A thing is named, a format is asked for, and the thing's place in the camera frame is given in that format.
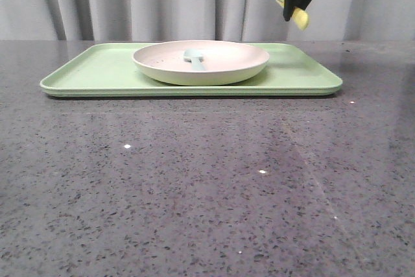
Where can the grey pleated curtain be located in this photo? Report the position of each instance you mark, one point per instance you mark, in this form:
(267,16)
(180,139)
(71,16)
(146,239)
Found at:
(230,20)

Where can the light green plastic tray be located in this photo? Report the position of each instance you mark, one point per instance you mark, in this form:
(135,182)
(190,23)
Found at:
(107,70)

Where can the yellow plastic fork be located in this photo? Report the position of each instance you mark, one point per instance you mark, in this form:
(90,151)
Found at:
(299,16)

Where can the light blue plastic spoon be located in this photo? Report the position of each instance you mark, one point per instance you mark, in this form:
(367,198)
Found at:
(195,57)

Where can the cream round plate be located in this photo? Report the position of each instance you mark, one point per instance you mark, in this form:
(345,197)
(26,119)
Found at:
(225,62)

